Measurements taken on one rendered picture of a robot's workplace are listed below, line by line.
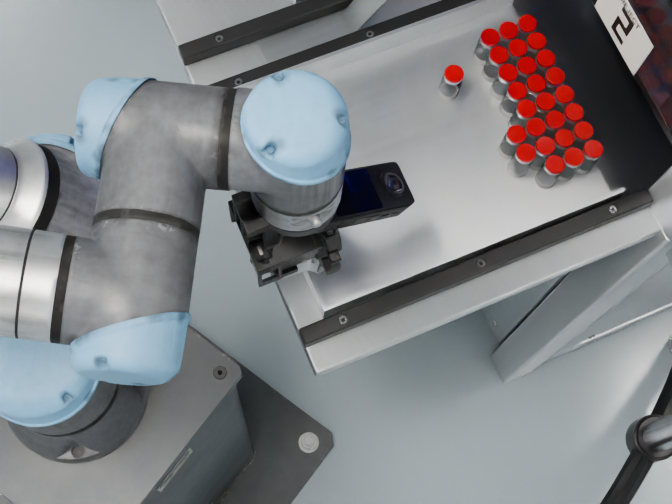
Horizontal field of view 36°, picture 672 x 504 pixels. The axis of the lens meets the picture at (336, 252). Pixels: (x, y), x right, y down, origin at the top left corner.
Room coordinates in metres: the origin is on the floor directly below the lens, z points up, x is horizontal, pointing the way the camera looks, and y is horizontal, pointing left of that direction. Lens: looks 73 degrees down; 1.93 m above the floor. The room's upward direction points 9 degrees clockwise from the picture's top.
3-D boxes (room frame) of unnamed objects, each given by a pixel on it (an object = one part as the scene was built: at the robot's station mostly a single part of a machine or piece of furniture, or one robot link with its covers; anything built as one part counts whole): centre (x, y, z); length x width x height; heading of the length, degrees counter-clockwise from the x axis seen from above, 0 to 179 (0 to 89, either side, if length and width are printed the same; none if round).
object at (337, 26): (0.57, 0.05, 0.91); 0.14 x 0.03 x 0.06; 123
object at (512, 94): (0.51, -0.17, 0.90); 0.18 x 0.02 x 0.05; 32
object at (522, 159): (0.45, -0.18, 0.90); 0.02 x 0.02 x 0.05
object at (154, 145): (0.27, 0.14, 1.21); 0.11 x 0.11 x 0.08; 4
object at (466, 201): (0.45, -0.07, 0.90); 0.34 x 0.26 x 0.04; 122
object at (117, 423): (0.15, 0.25, 0.84); 0.15 x 0.15 x 0.10
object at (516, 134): (0.47, -0.17, 0.90); 0.02 x 0.02 x 0.05
